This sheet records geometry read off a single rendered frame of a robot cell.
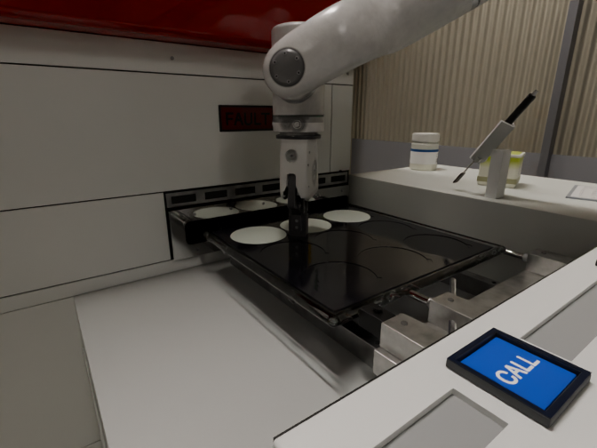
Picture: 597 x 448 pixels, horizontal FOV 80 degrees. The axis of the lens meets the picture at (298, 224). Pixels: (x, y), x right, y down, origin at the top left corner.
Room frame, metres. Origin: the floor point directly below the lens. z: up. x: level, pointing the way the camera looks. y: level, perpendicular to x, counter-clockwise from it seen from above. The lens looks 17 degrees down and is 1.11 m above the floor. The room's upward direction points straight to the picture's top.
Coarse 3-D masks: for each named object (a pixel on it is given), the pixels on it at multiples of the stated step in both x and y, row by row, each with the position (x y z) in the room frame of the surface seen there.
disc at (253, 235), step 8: (240, 232) 0.62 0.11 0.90; (248, 232) 0.62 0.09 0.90; (256, 232) 0.62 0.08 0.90; (264, 232) 0.62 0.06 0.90; (272, 232) 0.62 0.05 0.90; (280, 232) 0.62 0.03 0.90; (240, 240) 0.58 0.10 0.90; (248, 240) 0.58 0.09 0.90; (256, 240) 0.58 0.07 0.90; (264, 240) 0.58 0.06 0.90; (272, 240) 0.58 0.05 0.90
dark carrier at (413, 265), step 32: (256, 224) 0.67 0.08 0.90; (352, 224) 0.67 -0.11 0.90; (384, 224) 0.68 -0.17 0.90; (256, 256) 0.51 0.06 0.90; (288, 256) 0.51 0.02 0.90; (320, 256) 0.51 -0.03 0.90; (352, 256) 0.51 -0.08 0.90; (384, 256) 0.51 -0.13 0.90; (416, 256) 0.51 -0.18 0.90; (448, 256) 0.51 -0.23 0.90; (320, 288) 0.40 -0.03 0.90; (352, 288) 0.40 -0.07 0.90; (384, 288) 0.40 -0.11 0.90
